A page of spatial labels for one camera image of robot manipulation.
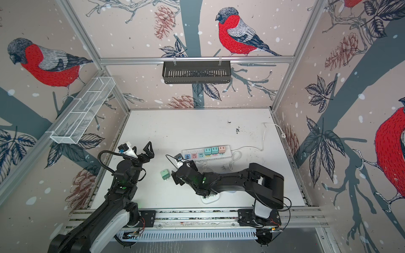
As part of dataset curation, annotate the green plug adapter low cluster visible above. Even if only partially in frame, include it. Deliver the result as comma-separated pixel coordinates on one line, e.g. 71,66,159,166
160,169,171,180

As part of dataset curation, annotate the white square socket cube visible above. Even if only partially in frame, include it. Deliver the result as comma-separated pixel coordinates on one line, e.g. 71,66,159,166
200,194,220,205

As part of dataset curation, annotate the teal plug adapter cluster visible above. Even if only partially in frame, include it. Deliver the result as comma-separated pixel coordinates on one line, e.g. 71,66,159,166
204,148,212,156

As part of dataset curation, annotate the white multicolour power strip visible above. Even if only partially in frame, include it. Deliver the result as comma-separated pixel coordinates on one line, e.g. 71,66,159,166
181,145,232,161

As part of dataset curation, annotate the pink plug adapter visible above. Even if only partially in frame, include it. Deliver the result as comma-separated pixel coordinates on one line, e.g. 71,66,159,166
218,146,226,154

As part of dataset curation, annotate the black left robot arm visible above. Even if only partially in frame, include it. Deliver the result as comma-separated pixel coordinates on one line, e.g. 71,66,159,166
48,142,155,253

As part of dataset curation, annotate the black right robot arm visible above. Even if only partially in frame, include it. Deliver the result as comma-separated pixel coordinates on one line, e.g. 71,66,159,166
171,162,284,210

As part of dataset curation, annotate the white cube socket cable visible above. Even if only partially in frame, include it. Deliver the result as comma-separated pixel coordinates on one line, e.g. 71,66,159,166
197,159,219,173

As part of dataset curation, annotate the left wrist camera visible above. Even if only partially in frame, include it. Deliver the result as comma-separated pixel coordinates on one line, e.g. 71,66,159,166
118,142,138,158

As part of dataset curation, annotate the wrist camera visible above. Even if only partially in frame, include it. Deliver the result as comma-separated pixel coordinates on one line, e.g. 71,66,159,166
118,142,138,158
175,153,184,168

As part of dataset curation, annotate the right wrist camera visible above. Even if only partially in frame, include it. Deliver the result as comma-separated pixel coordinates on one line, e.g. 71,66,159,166
175,153,184,168

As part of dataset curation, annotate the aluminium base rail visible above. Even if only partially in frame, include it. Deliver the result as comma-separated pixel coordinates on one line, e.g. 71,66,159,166
64,207,330,230

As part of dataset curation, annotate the white mesh wall shelf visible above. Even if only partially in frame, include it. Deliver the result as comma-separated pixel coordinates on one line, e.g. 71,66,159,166
50,77,116,144

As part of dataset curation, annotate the black wire basket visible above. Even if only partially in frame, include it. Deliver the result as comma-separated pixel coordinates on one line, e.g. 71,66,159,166
162,60,232,84

